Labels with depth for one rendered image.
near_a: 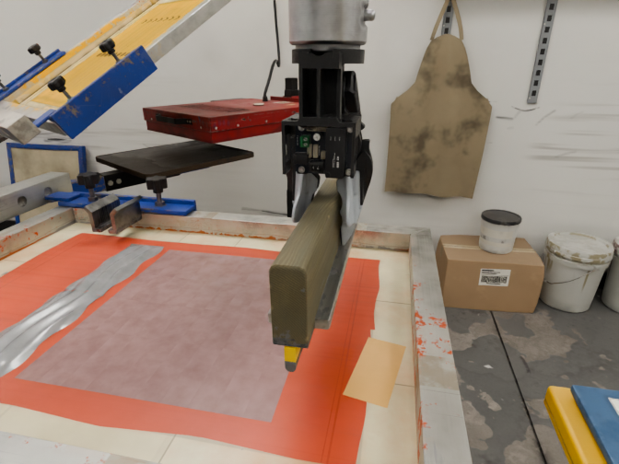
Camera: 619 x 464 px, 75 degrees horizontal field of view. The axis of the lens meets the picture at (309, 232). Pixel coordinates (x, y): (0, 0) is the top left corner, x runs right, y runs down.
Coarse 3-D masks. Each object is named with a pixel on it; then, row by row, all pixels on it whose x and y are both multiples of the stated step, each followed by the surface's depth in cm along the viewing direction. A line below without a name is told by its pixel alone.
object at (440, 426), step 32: (32, 224) 78; (64, 224) 86; (160, 224) 84; (192, 224) 83; (224, 224) 81; (256, 224) 80; (288, 224) 78; (0, 256) 72; (416, 256) 66; (416, 288) 56; (416, 320) 50; (416, 352) 45; (448, 352) 44; (416, 384) 42; (448, 384) 40; (416, 416) 40; (448, 416) 36; (0, 448) 33; (32, 448) 33; (64, 448) 33; (448, 448) 33
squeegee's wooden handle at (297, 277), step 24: (336, 192) 47; (312, 216) 40; (336, 216) 45; (288, 240) 35; (312, 240) 34; (336, 240) 46; (288, 264) 30; (312, 264) 32; (288, 288) 31; (312, 288) 33; (288, 312) 32; (312, 312) 34; (288, 336) 33
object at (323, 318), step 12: (348, 240) 50; (336, 252) 47; (348, 252) 48; (336, 264) 44; (336, 276) 42; (336, 288) 40; (324, 300) 38; (336, 300) 39; (324, 312) 36; (324, 324) 35
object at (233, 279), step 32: (64, 256) 73; (96, 256) 73; (160, 256) 73; (192, 256) 73; (224, 256) 73; (256, 256) 73; (64, 288) 63; (128, 288) 63; (160, 288) 63; (192, 288) 63; (224, 288) 63; (256, 288) 63; (352, 288) 63; (352, 320) 55
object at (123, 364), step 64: (0, 320) 55; (128, 320) 55; (192, 320) 55; (256, 320) 55; (0, 384) 45; (64, 384) 44; (128, 384) 44; (192, 384) 44; (256, 384) 44; (320, 384) 45; (256, 448) 37; (320, 448) 37
